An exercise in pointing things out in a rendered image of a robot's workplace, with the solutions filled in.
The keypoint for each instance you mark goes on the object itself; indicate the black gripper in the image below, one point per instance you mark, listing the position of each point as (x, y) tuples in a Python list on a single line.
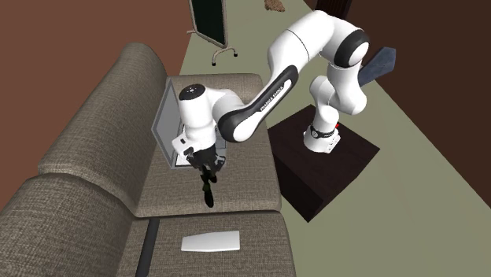
[(203, 155)]

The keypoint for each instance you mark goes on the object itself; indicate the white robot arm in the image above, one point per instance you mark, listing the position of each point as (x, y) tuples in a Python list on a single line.
[(291, 42)]

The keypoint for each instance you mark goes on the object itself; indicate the white flat tablet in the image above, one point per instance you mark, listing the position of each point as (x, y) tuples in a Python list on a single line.
[(211, 241)]

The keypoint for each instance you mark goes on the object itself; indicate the grey open laptop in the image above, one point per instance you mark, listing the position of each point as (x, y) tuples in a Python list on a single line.
[(167, 122)]

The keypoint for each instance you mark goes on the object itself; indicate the dark robot stand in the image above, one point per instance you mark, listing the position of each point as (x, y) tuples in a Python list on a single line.
[(337, 165)]

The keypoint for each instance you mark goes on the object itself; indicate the grey-brown fabric sofa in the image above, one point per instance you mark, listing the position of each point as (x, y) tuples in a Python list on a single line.
[(96, 126)]

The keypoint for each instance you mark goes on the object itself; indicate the brown lumpy thing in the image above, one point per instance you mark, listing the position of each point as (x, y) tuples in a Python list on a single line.
[(274, 4)]

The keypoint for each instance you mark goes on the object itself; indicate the blue-grey block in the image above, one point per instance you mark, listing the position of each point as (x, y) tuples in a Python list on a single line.
[(378, 65)]

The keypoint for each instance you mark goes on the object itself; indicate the standing mirror with white frame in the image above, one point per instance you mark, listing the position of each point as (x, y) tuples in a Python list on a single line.
[(209, 19)]

